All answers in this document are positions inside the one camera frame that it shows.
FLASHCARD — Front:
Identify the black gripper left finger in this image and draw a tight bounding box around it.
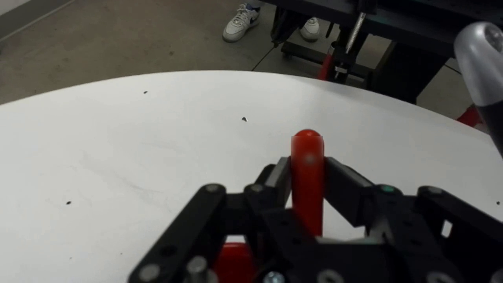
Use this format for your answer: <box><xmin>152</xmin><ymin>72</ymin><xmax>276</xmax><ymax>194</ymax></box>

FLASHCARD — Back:
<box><xmin>127</xmin><ymin>157</ymin><xmax>290</xmax><ymax>283</ymax></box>

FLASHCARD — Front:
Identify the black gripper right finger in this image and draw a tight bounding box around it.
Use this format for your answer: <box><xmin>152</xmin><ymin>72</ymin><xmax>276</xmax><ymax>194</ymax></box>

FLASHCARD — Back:
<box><xmin>323</xmin><ymin>157</ymin><xmax>503</xmax><ymax>283</ymax></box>

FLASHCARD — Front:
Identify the red handled metal spoon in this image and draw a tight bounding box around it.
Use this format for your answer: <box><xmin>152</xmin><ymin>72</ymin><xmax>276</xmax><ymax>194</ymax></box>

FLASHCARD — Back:
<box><xmin>290</xmin><ymin>128</ymin><xmax>323</xmax><ymax>235</ymax></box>

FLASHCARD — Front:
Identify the red bowl with beans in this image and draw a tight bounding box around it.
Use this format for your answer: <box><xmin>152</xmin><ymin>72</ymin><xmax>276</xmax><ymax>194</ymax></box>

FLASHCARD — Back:
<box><xmin>213</xmin><ymin>242</ymin><xmax>257</xmax><ymax>283</ymax></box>

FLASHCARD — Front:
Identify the black orange clamp lower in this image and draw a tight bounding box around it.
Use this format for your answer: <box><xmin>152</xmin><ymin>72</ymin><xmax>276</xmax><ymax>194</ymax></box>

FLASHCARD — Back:
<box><xmin>317</xmin><ymin>12</ymin><xmax>366</xmax><ymax>83</ymax></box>

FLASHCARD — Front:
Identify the white sneaker left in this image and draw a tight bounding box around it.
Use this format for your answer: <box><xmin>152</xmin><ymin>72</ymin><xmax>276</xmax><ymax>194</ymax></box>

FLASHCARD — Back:
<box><xmin>221</xmin><ymin>4</ymin><xmax>259</xmax><ymax>42</ymax></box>

